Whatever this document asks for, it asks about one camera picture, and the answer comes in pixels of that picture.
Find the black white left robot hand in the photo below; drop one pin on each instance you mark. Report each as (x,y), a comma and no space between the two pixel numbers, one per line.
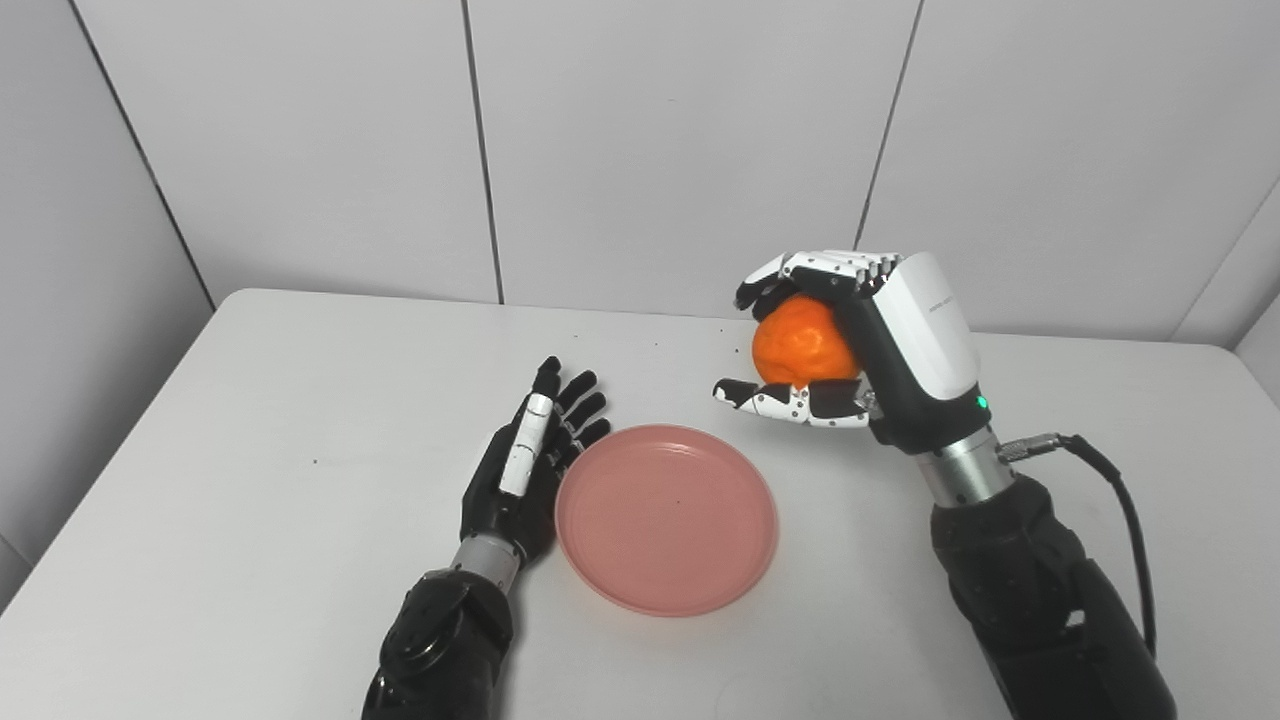
(505,510)

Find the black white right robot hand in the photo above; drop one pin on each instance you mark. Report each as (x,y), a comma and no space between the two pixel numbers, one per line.
(920,340)

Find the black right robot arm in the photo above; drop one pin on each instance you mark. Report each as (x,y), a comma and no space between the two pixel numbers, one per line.
(1030,600)

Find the orange fruit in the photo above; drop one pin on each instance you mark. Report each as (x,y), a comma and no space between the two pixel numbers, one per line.
(800,340)

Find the pink round plate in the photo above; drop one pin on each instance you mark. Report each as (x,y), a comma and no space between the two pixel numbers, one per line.
(666,520)

